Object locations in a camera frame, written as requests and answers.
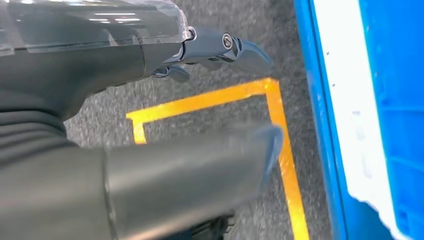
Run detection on white plastic bin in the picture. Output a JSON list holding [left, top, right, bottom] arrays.
[[312, 0, 410, 240]]

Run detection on blue plastic bin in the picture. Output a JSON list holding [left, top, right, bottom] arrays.
[[359, 0, 424, 240]]

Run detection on blue metal shelf rack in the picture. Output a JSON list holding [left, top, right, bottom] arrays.
[[293, 0, 395, 240]]

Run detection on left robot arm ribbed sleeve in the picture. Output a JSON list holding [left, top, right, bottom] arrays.
[[0, 109, 79, 167]]

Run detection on black robot leg part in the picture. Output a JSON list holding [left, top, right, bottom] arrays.
[[165, 215, 236, 240]]

